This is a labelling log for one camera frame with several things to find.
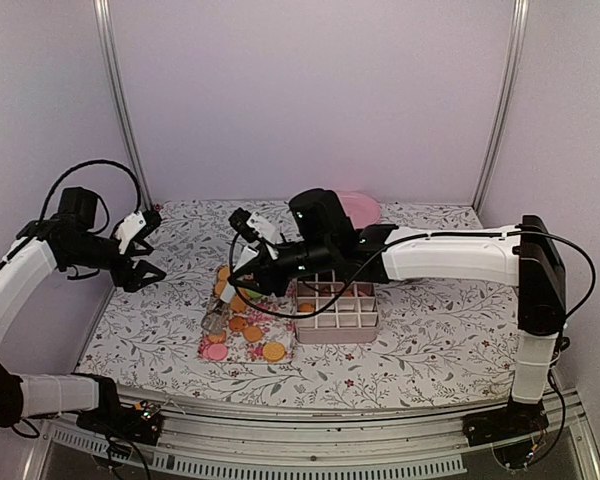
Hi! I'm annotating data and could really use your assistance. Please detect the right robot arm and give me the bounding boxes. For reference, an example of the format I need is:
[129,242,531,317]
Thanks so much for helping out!
[229,188,579,436]

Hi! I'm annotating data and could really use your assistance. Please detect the floral tablecloth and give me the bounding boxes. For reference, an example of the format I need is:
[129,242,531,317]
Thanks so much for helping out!
[77,200,517,410]

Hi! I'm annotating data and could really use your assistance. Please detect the round cream sandwich cookie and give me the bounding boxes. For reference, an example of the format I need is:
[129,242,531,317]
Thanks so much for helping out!
[262,342,287,363]

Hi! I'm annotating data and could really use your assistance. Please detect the metal tongs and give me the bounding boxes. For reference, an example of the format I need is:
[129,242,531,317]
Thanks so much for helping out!
[202,244,259,337]

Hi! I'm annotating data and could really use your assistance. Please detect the floral cookie tray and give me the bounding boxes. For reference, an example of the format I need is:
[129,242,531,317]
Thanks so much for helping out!
[198,284,296,364]

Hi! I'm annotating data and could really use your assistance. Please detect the aluminium post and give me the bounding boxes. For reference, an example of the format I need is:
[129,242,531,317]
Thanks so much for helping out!
[472,0,530,215]
[93,0,154,209]

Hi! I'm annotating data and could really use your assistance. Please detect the right aluminium post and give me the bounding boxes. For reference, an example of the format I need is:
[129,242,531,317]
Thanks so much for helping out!
[472,0,530,215]

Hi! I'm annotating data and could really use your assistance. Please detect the front aluminium rail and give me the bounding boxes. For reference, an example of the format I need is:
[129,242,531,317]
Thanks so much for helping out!
[24,387,600,480]

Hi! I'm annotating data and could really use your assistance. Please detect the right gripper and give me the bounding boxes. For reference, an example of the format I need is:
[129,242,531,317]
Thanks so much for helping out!
[227,238,335,298]

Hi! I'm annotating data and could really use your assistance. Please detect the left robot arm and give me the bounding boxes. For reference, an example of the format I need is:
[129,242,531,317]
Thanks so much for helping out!
[0,159,166,434]

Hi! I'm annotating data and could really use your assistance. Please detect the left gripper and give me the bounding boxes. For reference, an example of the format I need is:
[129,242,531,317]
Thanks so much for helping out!
[66,232,167,291]

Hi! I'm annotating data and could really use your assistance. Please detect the compartment tin box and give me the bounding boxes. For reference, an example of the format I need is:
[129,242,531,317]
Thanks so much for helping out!
[295,272,379,345]

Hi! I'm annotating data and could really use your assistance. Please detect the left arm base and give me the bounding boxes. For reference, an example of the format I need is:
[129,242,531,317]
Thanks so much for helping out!
[76,376,164,446]

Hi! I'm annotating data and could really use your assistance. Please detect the pink plate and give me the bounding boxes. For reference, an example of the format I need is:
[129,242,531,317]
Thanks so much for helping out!
[336,191,381,229]

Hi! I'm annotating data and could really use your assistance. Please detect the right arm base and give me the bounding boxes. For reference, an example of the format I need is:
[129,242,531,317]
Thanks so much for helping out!
[462,399,549,446]

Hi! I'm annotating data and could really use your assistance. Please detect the pink round cookie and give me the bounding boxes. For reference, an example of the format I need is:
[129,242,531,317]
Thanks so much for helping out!
[201,343,228,362]

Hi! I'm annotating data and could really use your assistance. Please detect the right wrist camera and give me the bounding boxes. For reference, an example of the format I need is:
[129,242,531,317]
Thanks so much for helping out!
[229,208,282,260]

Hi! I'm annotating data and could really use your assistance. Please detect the left aluminium post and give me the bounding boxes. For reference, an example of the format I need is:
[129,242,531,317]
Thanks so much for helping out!
[93,0,154,209]

